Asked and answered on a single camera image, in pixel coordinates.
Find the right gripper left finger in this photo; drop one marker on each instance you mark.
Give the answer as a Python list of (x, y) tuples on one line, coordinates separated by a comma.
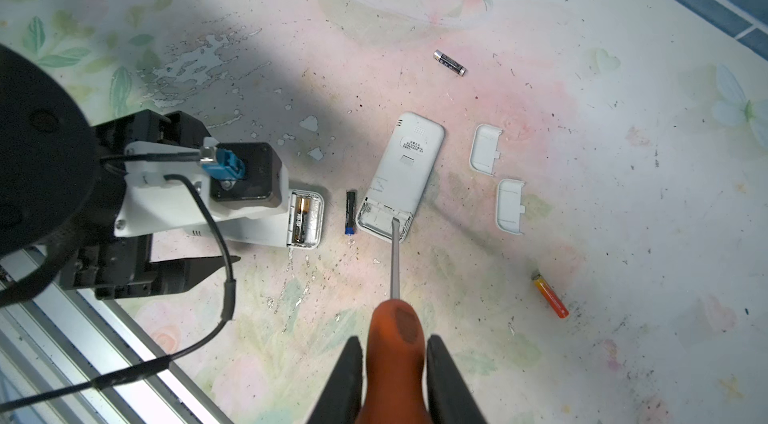
[(341, 398)]

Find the black silver battery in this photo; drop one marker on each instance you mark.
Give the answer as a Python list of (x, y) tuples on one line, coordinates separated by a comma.
[(449, 63)]

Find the blue black battery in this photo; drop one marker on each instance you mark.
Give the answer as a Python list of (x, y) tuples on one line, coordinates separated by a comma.
[(350, 207)]

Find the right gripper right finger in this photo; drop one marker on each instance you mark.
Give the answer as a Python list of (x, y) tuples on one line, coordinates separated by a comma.
[(449, 398)]

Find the aluminium mounting rail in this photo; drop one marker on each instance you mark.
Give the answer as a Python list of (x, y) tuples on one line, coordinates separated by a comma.
[(64, 337)]

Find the white remote control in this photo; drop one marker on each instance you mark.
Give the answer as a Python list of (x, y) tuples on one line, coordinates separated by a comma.
[(277, 230), (401, 177)]

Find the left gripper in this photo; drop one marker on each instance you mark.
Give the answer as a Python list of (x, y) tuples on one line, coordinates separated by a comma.
[(115, 267)]

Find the red orange battery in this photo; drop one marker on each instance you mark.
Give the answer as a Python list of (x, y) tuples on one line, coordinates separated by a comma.
[(549, 294)]

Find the white battery cover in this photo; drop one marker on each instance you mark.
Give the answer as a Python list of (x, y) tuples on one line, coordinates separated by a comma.
[(509, 206), (484, 150)]

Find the orange handled screwdriver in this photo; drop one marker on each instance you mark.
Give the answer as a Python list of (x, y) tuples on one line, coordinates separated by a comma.
[(395, 356)]

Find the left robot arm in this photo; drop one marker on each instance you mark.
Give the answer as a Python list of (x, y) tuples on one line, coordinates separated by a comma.
[(63, 182)]

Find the gold black battery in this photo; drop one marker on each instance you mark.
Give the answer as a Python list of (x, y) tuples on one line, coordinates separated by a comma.
[(302, 209)]

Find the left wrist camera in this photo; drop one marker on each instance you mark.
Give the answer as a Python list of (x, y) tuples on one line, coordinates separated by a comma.
[(234, 180)]

